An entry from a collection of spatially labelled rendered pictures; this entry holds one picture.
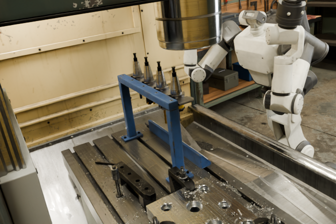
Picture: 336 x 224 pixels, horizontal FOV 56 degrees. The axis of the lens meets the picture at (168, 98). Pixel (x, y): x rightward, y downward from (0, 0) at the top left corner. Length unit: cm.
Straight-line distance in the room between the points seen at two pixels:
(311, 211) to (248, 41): 76
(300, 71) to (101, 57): 101
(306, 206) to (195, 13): 98
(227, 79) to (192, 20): 319
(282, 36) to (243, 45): 39
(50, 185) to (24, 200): 120
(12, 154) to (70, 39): 128
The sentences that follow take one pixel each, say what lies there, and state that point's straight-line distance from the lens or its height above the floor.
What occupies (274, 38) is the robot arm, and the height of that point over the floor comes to 139.
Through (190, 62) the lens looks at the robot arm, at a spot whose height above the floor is 120.
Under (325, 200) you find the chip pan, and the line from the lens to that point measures 158.
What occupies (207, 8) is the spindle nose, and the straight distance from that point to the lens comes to 72.
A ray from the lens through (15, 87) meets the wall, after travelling 172.
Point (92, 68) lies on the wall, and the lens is 178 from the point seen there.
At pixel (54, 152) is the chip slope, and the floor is 83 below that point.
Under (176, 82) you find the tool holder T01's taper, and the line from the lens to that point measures 116.
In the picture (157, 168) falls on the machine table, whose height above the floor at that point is 90.
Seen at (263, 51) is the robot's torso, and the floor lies 128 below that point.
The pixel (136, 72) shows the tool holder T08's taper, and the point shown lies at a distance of 144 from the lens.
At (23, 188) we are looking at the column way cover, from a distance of 48.
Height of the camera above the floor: 164
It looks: 21 degrees down
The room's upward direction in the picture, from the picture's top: 7 degrees counter-clockwise
